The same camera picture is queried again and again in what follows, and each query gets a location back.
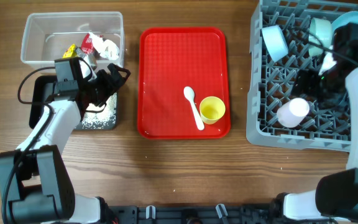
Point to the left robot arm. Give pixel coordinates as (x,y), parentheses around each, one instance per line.
(34,183)

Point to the yellow snack wrapper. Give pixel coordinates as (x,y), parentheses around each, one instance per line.
(70,52)

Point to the green bowl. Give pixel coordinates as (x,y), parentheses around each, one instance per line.
(320,32)

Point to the white plastic spoon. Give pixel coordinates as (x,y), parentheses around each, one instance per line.
(190,96)

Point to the pink cup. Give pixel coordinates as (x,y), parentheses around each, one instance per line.
(292,113)

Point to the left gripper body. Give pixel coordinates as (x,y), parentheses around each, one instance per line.
(100,88)

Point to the light blue plate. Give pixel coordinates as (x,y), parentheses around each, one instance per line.
(344,19)

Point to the red silver snack wrapper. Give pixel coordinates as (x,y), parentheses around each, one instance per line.
(87,45)

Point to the red serving tray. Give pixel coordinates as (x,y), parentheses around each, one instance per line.
(171,58)

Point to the light blue bowl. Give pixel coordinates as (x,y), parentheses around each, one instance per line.
(275,42)

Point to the yellow cup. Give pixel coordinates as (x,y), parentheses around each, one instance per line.
(212,109)

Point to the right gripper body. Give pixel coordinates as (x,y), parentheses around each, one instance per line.
(322,88)

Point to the white napkin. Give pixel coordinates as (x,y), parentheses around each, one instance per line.
(106,48)

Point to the grey dishwasher rack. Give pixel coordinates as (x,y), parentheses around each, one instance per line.
(271,82)

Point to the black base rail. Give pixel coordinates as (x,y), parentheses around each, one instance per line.
(248,214)

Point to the black plastic tray bin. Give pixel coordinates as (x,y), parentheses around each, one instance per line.
(42,89)

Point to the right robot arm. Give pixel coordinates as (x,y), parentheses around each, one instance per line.
(336,195)

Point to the white rice pile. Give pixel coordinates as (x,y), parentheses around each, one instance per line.
(103,120)

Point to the clear plastic bin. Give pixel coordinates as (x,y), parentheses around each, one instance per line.
(47,35)

